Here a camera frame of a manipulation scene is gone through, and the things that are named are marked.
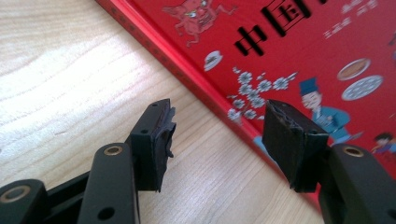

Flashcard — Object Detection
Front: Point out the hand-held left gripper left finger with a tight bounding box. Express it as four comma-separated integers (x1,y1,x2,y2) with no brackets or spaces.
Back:
78,98,177,224

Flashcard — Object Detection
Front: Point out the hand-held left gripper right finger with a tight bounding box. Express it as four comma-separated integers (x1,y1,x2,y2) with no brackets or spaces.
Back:
262,100,396,224

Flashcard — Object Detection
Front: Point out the red picture book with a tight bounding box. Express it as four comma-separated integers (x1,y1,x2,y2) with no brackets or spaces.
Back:
94,0,396,202

